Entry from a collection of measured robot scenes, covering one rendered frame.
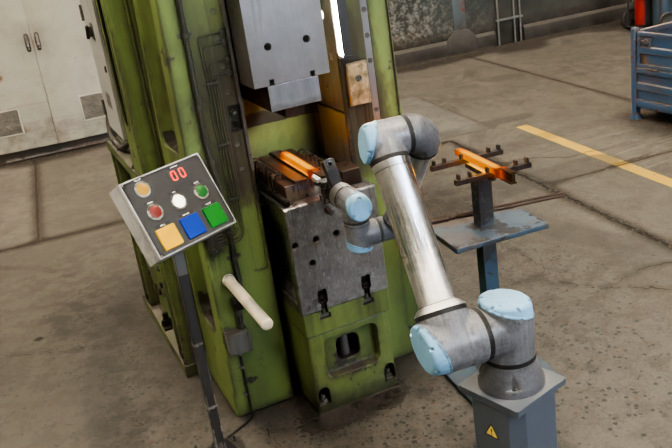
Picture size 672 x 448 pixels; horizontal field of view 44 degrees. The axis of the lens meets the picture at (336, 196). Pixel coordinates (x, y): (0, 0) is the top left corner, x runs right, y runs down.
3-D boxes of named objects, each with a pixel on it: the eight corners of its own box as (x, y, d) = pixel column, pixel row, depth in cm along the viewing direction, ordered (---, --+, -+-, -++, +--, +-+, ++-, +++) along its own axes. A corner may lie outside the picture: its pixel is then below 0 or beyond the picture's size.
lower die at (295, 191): (334, 189, 321) (331, 169, 318) (287, 203, 314) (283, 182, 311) (294, 165, 357) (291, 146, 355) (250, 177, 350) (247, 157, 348)
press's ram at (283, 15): (351, 67, 310) (336, -43, 297) (254, 90, 297) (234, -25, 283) (307, 55, 347) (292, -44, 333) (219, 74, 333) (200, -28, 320)
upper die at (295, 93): (321, 100, 309) (318, 75, 306) (271, 112, 302) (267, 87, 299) (281, 84, 345) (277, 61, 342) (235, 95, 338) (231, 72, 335)
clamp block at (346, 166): (362, 181, 325) (360, 166, 323) (343, 187, 322) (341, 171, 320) (349, 174, 336) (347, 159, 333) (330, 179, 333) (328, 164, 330)
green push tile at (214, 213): (229, 219, 288) (218, 201, 288) (212, 228, 282) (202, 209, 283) (226, 221, 289) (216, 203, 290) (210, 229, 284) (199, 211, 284)
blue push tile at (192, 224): (207, 230, 281) (196, 211, 281) (190, 238, 276) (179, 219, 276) (204, 232, 282) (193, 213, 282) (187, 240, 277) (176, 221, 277)
